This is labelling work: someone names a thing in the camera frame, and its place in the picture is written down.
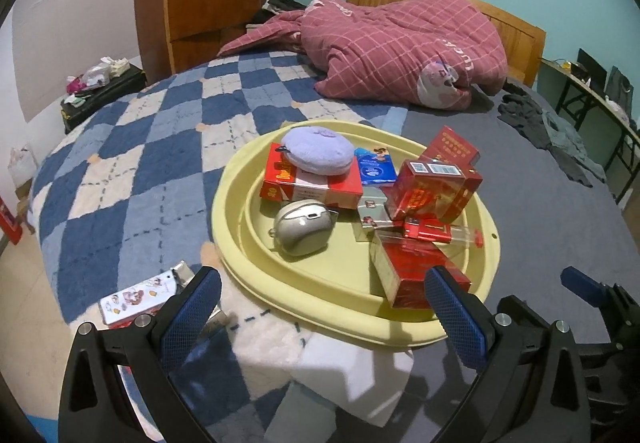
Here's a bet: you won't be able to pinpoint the red carton pale label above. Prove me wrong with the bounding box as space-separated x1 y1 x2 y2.
370 240 473 310

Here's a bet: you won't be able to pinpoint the white floor bag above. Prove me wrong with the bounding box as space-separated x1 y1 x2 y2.
9 146 39 190

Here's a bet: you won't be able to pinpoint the white cartoon print packet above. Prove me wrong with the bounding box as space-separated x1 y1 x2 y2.
99 273 177 328

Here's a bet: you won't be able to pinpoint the pink checked quilt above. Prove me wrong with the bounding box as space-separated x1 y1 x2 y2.
217 0 509 110

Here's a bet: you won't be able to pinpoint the red box yellow figure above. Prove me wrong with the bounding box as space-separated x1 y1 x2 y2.
260 143 364 210

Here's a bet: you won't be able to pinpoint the dark clothes pile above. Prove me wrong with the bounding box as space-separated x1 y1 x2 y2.
252 0 307 25

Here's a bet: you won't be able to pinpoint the purple round plush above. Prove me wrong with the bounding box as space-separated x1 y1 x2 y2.
281 126 356 175

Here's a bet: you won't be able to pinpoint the pale yellow plastic basin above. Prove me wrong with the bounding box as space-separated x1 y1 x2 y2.
211 120 502 349

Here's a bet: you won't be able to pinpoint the wooden folding desk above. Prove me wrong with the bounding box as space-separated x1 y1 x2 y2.
540 57 640 205

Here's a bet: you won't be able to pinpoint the dark handbag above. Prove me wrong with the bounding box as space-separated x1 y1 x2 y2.
605 66 633 109

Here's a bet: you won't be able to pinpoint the silver oval pouch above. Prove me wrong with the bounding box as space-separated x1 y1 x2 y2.
272 200 335 257

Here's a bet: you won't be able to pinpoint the pile of plastic bags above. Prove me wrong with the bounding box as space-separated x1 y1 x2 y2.
66 56 132 95

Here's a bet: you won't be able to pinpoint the black laptop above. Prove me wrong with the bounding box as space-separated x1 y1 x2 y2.
576 48 608 84

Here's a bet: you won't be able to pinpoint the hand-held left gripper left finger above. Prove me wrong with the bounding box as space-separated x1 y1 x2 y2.
59 265 223 443

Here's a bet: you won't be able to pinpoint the grey zip jacket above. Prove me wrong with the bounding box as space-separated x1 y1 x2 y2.
542 110 608 184

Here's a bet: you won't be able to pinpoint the black shirt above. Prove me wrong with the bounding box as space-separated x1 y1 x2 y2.
497 93 551 149

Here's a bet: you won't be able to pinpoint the black storage trunk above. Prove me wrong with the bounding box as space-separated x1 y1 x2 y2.
60 66 147 134

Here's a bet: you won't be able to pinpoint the small clear box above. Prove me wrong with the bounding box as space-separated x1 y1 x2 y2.
356 188 396 244

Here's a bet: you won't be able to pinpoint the blue white checkered blanket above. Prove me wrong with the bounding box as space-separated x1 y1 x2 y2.
27 48 416 439

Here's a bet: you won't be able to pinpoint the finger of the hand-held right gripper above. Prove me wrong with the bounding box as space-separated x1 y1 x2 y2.
560 266 609 307
497 294 556 330

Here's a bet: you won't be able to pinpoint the blue tissue packet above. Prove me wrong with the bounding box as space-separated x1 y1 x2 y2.
354 148 398 187

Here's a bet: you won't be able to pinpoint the wooden headboard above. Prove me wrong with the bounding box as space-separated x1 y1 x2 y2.
346 0 547 86

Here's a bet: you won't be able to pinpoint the small red pack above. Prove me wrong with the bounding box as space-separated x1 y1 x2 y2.
402 218 453 244

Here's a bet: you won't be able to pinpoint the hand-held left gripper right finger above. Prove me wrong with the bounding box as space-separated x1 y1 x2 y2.
424 265 596 443

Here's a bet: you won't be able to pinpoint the black shorts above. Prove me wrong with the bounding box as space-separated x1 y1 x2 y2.
550 148 594 187

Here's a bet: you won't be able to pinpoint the white plastic bag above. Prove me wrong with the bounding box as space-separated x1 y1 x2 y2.
605 96 630 124

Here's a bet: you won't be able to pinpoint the red box gold print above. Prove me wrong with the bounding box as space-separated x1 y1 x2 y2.
417 126 481 174

